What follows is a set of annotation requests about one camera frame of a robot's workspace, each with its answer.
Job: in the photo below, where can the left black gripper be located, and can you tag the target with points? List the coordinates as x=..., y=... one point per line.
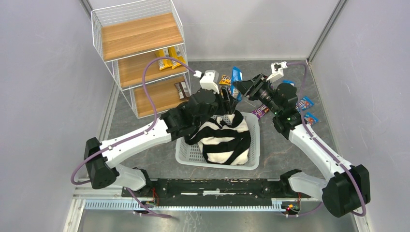
x=225, y=100

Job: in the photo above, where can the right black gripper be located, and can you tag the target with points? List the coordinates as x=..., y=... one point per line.
x=254, y=88

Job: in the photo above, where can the blue candy bag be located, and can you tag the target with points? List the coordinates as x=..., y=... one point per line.
x=289, y=82
x=236, y=77

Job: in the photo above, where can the blue m&m bag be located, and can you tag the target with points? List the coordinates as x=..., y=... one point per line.
x=310, y=118
x=304, y=103

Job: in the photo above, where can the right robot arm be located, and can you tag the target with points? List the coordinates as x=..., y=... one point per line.
x=344, y=188

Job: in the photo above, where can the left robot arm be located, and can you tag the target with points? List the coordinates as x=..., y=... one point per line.
x=103, y=159

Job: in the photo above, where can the brown candy bag on shelf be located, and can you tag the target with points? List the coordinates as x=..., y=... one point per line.
x=183, y=90

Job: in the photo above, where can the yellow candy bag on shelf right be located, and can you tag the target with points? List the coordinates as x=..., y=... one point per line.
x=176, y=53

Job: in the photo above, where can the yellow candy bag on shelf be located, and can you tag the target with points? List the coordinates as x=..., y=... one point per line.
x=163, y=63
x=176, y=53

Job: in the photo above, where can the yellow candy bag on shelf left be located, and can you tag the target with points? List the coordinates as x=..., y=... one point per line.
x=163, y=63

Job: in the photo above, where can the yellow m&m bag upper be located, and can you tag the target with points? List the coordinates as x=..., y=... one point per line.
x=225, y=80

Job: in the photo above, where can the purple m&m bag left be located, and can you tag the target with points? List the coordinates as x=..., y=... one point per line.
x=260, y=111

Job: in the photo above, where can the black and white striped cloth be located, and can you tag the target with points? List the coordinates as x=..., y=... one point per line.
x=221, y=142

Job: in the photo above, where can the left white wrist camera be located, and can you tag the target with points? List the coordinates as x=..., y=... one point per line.
x=208, y=80

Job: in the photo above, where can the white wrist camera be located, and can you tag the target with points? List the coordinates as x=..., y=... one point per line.
x=277, y=71
x=208, y=80

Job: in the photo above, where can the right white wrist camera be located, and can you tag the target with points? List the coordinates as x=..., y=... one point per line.
x=277, y=71

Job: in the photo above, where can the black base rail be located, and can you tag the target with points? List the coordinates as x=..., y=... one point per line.
x=214, y=192

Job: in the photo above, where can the white wire wooden shelf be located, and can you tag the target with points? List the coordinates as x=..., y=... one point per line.
x=126, y=37

